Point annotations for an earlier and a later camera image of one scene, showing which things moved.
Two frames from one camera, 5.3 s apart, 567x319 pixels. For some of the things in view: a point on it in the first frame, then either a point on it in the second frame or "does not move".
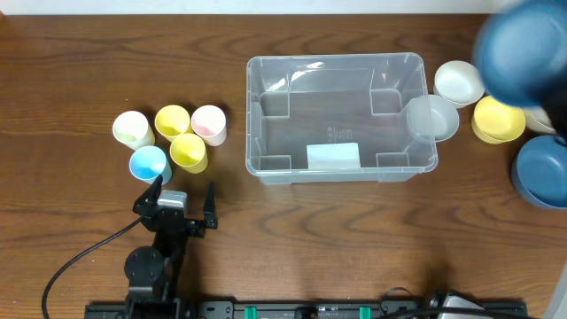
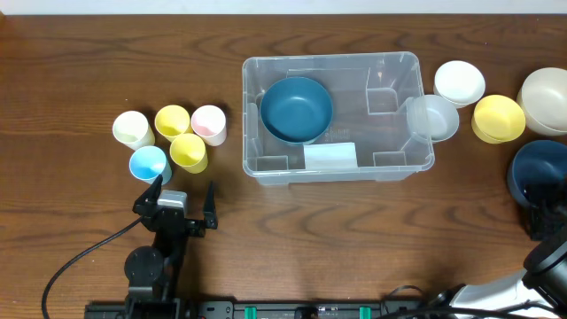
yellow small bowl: (494, 122) does not move
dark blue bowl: (539, 171) does not move
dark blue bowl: (520, 51) -> (296, 109)
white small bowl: (459, 81) does not move
